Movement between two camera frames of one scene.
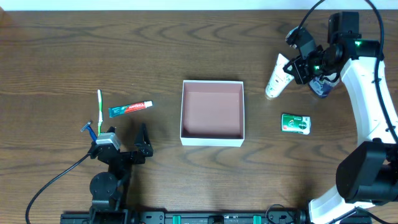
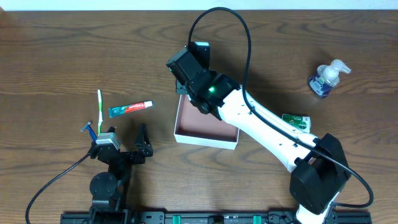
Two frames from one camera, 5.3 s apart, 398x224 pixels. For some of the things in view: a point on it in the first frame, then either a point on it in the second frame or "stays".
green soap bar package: (295, 124) stays
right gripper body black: (301, 70) → (181, 88)
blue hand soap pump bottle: (320, 87) stays
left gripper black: (123, 154) stays
